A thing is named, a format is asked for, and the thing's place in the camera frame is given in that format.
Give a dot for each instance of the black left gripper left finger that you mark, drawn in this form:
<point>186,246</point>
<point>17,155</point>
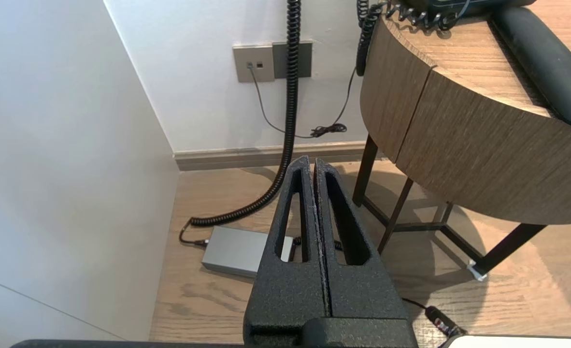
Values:
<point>285,295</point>

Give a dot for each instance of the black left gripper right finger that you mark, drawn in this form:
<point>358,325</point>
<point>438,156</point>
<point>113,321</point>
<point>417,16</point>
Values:
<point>363,295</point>

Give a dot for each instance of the long black remote control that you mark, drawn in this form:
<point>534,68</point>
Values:
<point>546,63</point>

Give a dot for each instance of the white grey robot base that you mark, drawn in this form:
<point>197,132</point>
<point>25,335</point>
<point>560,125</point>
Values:
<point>522,341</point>

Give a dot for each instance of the grey power adapter box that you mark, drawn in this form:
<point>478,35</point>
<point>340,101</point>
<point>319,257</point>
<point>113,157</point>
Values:
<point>237,250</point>

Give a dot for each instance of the white table leg pad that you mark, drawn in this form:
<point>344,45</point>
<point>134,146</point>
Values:
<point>477,271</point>

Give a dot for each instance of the brown wooden skirting board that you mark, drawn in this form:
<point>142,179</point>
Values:
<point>227,157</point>

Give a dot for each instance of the round wooden side table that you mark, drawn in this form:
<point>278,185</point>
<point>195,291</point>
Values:
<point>396,92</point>

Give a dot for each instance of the black white desk telephone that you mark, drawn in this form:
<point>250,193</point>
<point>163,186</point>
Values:
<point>464,6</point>

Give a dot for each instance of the beige wall phone socket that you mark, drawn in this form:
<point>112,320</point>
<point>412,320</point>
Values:
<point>252,63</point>

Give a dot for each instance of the dark grey blank wall plate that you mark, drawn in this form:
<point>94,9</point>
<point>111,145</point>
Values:
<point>305,59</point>

